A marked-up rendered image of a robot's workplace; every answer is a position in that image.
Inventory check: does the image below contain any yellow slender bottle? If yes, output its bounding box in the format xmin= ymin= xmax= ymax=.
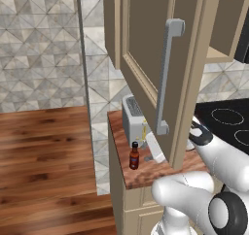
xmin=141 ymin=117 xmax=149 ymax=143

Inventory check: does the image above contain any beige base cabinet door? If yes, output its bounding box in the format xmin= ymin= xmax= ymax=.
xmin=124 ymin=209 xmax=167 ymax=235

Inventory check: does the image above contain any beige drawer front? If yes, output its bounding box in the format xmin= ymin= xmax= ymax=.
xmin=124 ymin=184 xmax=160 ymax=212

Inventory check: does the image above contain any beige wall cabinet door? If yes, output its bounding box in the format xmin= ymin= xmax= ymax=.
xmin=119 ymin=0 xmax=226 ymax=171

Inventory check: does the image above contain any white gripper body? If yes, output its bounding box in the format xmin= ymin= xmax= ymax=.
xmin=144 ymin=131 xmax=168 ymax=165

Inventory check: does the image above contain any dark red sauce bottle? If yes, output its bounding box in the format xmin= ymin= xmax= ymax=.
xmin=128 ymin=141 xmax=141 ymax=171

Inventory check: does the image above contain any black hob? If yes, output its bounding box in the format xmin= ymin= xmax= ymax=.
xmin=194 ymin=97 xmax=249 ymax=156

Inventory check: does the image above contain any beige base cabinet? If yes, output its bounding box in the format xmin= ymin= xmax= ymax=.
xmin=107 ymin=114 xmax=228 ymax=235

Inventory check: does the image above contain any grey toaster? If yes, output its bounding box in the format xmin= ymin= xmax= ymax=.
xmin=121 ymin=94 xmax=148 ymax=149

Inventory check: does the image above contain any grey cabinet door handle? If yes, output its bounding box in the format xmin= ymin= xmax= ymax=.
xmin=154 ymin=17 xmax=187 ymax=136

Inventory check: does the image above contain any beige wall cabinet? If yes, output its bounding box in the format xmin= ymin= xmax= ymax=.
xmin=103 ymin=0 xmax=249 ymax=70

